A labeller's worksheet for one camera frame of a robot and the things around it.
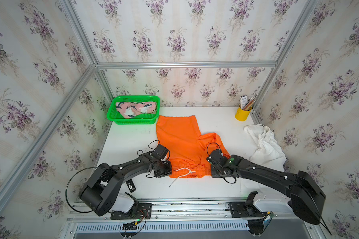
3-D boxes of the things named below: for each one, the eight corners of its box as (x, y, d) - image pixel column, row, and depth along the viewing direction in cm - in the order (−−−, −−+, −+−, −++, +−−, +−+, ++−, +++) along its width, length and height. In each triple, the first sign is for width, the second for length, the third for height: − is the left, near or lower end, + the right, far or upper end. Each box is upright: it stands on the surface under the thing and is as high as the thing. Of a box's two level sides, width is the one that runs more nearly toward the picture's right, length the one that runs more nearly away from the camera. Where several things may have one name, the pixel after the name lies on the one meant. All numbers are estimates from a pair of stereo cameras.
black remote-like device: (132, 193, 82) (129, 190, 77) (128, 185, 85) (125, 181, 80) (137, 190, 83) (134, 187, 78) (133, 182, 86) (130, 178, 81)
